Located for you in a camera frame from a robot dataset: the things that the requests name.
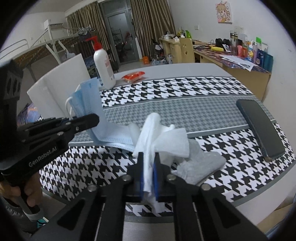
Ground houndstooth table runner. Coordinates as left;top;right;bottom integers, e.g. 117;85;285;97
40;77;295;205

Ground wall air conditioner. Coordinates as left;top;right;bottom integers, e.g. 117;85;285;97
44;19;66;30

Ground blue plaid quilt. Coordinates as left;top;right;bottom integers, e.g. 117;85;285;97
16;103;43;126

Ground person's left hand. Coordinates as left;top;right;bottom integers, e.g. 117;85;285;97
1;173;43;207

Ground cartoon wall poster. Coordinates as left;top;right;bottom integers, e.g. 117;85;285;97
215;1;232;24

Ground black smartphone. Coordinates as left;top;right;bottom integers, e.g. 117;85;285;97
236;99;285;162

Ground grey sock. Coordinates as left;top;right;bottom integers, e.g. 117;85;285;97
171;139;226;185

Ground blue face mask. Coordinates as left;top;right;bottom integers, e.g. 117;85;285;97
65;77;136;153

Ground brown curtains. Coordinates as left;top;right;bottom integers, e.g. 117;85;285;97
66;1;175;56

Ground glass balcony door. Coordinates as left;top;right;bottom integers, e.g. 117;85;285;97
100;1;141;65

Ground wooden smiley chair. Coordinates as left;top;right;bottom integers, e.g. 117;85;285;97
180;38;195;63

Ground orange snack packet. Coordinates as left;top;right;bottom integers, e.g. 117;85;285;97
122;71;145;83

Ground wooden desk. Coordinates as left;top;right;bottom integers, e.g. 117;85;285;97
159;38;271;101

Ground white pump bottle red cap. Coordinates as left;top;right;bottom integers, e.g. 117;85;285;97
86;36;116;90

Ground white tissue sheet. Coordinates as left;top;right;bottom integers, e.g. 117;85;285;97
128;113;190;213

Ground white foam box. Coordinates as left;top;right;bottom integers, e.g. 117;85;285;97
27;54;90;118

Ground metal bunk bed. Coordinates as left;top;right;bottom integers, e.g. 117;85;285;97
1;26;92;80

